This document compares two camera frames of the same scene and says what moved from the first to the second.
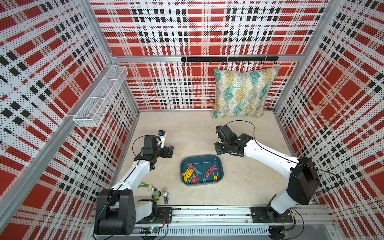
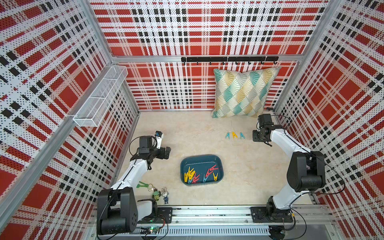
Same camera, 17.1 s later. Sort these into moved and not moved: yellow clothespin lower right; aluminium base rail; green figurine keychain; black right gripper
Moved: black right gripper
Not moved: aluminium base rail; green figurine keychain; yellow clothespin lower right
